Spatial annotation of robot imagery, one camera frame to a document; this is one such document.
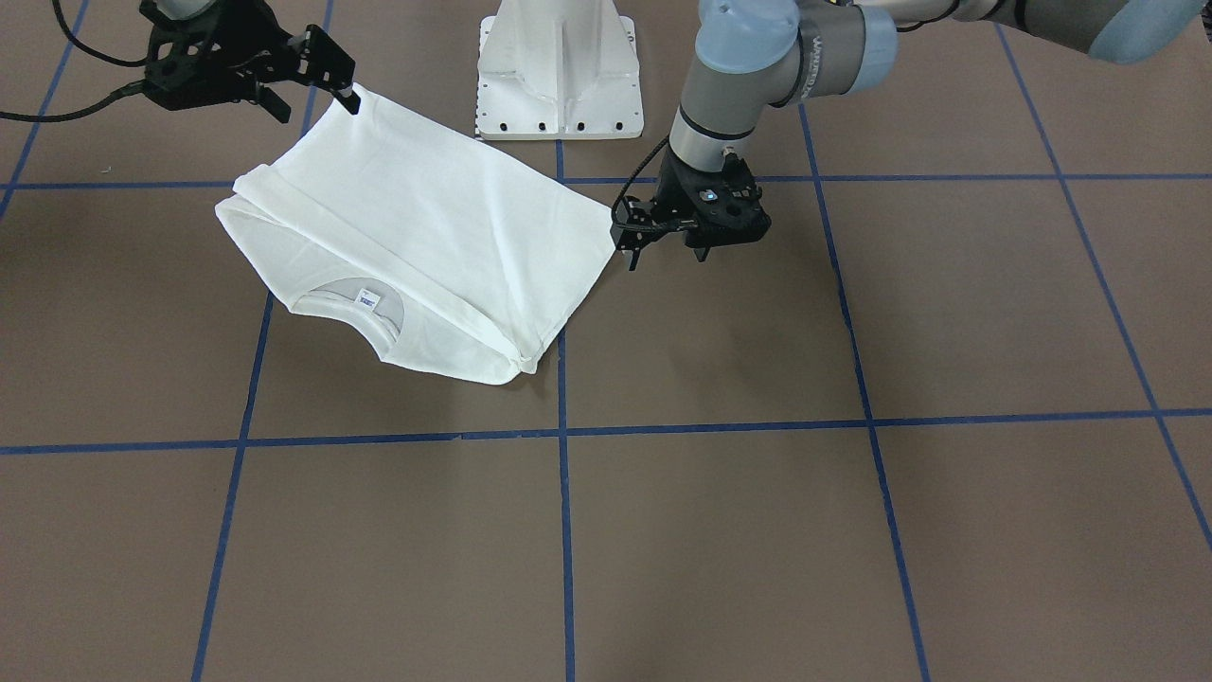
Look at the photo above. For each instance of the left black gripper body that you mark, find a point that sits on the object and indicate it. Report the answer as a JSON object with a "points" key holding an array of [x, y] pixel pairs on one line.
{"points": [[674, 192]]}

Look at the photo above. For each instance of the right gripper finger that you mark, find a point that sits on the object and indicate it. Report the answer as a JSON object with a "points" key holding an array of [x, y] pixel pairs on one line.
{"points": [[268, 100], [320, 62]]}

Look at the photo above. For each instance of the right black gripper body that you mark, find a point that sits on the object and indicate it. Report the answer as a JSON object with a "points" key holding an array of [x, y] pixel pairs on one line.
{"points": [[248, 49]]}

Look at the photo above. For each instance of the white long-sleeve printed shirt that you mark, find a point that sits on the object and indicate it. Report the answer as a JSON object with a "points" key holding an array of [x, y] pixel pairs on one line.
{"points": [[446, 255]]}

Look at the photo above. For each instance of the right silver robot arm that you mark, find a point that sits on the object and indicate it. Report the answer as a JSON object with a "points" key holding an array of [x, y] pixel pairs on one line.
{"points": [[204, 53]]}

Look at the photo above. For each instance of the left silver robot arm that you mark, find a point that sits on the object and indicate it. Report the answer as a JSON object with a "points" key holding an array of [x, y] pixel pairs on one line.
{"points": [[752, 56]]}

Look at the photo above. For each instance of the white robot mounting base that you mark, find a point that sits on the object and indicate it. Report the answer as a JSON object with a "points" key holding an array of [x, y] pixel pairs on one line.
{"points": [[558, 71]]}

